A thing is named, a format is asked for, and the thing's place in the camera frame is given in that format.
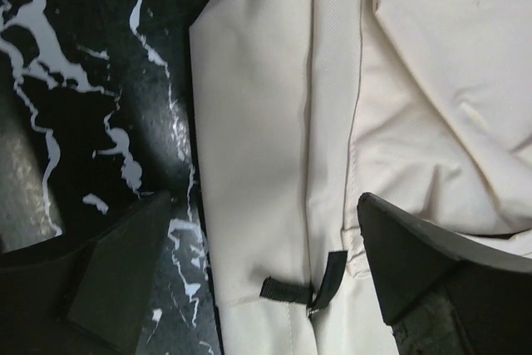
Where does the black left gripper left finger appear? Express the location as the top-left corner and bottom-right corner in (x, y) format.
(1, 191), (171, 354)

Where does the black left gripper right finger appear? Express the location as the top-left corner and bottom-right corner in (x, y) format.
(357, 193), (531, 355)

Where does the cream canvas student bag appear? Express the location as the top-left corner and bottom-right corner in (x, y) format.
(190, 0), (531, 354)

